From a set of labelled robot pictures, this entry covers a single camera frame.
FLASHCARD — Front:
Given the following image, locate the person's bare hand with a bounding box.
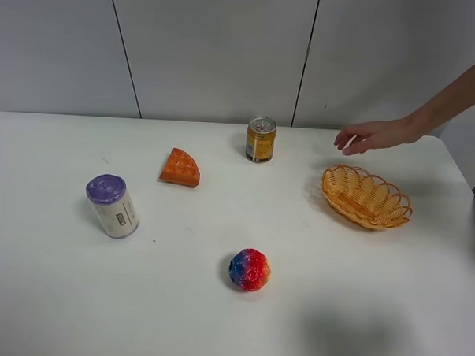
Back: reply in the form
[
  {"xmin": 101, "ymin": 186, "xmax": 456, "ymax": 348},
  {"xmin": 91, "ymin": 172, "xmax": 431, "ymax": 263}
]
[{"xmin": 333, "ymin": 118, "xmax": 423, "ymax": 156}]

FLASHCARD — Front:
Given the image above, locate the orange waffle slice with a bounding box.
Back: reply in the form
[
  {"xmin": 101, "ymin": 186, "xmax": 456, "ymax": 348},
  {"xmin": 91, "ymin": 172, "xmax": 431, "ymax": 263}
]
[{"xmin": 159, "ymin": 147, "xmax": 201, "ymax": 188}]

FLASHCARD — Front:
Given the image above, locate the person's bare forearm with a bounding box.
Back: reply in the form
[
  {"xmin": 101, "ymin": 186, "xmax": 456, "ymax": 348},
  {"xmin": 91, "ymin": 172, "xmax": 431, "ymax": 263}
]
[{"xmin": 409, "ymin": 44, "xmax": 475, "ymax": 147}]

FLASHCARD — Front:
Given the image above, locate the orange wicker basket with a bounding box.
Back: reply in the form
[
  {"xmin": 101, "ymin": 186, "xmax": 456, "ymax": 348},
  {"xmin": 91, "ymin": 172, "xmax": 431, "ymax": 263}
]
[{"xmin": 321, "ymin": 165, "xmax": 413, "ymax": 231}]

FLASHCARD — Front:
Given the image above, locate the gold beverage can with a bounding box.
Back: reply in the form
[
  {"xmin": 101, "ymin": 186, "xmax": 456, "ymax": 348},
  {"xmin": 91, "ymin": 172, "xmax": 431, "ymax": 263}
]
[{"xmin": 245, "ymin": 116, "xmax": 276, "ymax": 163}]

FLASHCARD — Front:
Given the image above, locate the red blue dimpled ball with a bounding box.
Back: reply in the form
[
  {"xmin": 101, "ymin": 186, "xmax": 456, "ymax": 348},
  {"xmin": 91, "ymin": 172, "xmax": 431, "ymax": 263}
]
[{"xmin": 228, "ymin": 249, "xmax": 272, "ymax": 292}]

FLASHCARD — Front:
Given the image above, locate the purple white cylinder container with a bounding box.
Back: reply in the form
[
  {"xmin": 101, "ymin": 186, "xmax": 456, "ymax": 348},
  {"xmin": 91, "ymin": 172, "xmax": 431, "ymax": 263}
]
[{"xmin": 86, "ymin": 174, "xmax": 139, "ymax": 239}]

